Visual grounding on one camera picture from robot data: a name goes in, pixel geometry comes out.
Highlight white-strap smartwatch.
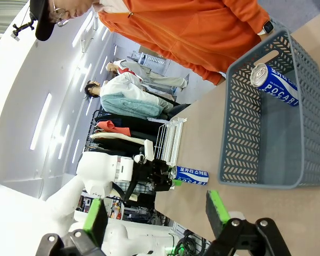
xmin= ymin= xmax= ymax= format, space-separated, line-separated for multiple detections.
xmin=257 ymin=19 xmax=276 ymax=36

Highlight plaid cloth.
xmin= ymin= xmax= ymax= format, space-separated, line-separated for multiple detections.
xmin=113 ymin=180 xmax=154 ymax=193

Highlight white wire can dispenser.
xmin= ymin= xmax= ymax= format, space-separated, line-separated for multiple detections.
xmin=153 ymin=116 xmax=188 ymax=167

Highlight clothes rack with dark garments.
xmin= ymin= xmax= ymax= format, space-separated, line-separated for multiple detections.
xmin=88 ymin=109 xmax=174 ymax=161

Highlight cluttered storage shelf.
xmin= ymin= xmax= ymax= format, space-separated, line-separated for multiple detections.
xmin=78 ymin=186 xmax=157 ymax=223

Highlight grey plastic lattice basket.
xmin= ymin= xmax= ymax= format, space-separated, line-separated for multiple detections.
xmin=218 ymin=28 xmax=320 ymax=190

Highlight black cable bundle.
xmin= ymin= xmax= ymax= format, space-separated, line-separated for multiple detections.
xmin=173 ymin=228 xmax=213 ymax=256

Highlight person's left forearm orange sleeve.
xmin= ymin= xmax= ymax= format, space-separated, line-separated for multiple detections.
xmin=223 ymin=0 xmax=273 ymax=35

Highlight blue Pocari Sweat can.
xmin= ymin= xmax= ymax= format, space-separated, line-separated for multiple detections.
xmin=170 ymin=165 xmax=210 ymax=187
xmin=250 ymin=62 xmax=300 ymax=107

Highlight person's right forearm orange sleeve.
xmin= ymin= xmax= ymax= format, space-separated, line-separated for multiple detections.
xmin=186 ymin=47 xmax=227 ymax=86

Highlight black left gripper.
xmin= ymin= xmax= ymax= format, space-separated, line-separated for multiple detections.
xmin=133 ymin=157 xmax=183 ymax=193

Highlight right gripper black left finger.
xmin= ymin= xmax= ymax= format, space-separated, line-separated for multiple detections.
xmin=35 ymin=197 xmax=109 ymax=256

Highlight thin-rimmed glasses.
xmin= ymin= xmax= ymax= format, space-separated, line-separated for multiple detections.
xmin=52 ymin=0 xmax=70 ymax=28

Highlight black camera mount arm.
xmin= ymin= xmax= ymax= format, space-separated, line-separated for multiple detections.
xmin=12 ymin=12 xmax=41 ymax=38

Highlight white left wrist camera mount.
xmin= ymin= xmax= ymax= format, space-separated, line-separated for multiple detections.
xmin=134 ymin=138 xmax=155 ymax=164

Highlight orange hanging garment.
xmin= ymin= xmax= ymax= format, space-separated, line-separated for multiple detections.
xmin=95 ymin=119 xmax=132 ymax=137

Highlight dark-haired mannequin in white shirt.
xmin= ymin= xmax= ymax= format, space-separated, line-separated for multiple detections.
xmin=84 ymin=71 xmax=191 ymax=121

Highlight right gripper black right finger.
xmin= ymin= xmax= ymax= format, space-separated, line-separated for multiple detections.
xmin=202 ymin=189 xmax=293 ymax=256

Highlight person in orange hoodie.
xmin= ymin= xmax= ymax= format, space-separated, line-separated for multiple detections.
xmin=29 ymin=0 xmax=277 ymax=86

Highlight cream hanging garment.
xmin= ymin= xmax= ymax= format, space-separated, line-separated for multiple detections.
xmin=89 ymin=132 xmax=146 ymax=146

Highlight bald mannequin in grey outfit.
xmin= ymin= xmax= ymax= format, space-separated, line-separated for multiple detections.
xmin=105 ymin=59 xmax=189 ymax=90

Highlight black cap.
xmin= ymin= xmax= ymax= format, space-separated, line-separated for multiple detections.
xmin=29 ymin=0 xmax=57 ymax=42

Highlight long white ceiling light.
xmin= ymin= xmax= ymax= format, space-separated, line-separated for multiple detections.
xmin=71 ymin=138 xmax=81 ymax=164
xmin=29 ymin=92 xmax=53 ymax=150
xmin=71 ymin=10 xmax=94 ymax=49
xmin=57 ymin=124 xmax=70 ymax=160

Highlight white shelf cart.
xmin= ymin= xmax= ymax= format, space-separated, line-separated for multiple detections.
xmin=126 ymin=50 xmax=167 ymax=67

